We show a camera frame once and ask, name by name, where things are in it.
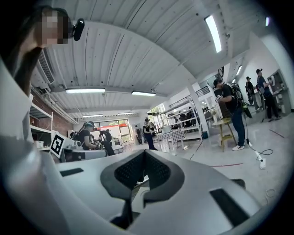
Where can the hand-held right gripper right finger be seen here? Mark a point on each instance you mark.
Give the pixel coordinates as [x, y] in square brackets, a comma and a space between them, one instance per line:
[183, 206]

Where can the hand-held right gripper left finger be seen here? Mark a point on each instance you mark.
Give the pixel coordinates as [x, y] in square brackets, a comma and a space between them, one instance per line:
[87, 183]

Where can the checkered cloth table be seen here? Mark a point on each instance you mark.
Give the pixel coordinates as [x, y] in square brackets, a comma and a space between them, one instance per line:
[171, 135]

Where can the white wall shelf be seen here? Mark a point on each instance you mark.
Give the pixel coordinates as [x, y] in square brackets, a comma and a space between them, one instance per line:
[39, 128]

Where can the white ceiling air conditioner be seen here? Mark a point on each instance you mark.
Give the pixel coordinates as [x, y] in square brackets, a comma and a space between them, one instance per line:
[44, 68]

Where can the long ceiling light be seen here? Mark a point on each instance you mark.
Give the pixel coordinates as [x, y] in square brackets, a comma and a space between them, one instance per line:
[93, 115]
[239, 70]
[213, 33]
[85, 91]
[143, 93]

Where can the white power strip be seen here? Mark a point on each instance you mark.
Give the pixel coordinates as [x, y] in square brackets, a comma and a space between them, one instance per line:
[263, 163]

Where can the yellow round side table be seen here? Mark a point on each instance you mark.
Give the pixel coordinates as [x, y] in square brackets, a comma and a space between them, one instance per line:
[224, 122]

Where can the white metal storage rack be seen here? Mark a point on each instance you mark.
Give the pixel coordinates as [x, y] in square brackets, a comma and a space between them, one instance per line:
[183, 124]

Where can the person's face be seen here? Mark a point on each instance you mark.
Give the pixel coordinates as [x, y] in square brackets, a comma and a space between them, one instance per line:
[51, 26]

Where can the blue bin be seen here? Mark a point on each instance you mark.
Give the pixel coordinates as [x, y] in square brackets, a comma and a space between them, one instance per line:
[205, 135]

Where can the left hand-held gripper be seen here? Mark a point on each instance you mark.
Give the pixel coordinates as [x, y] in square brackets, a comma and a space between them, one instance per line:
[57, 145]

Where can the black head-worn camera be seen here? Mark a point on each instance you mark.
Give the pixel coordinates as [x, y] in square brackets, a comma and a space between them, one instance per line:
[78, 29]

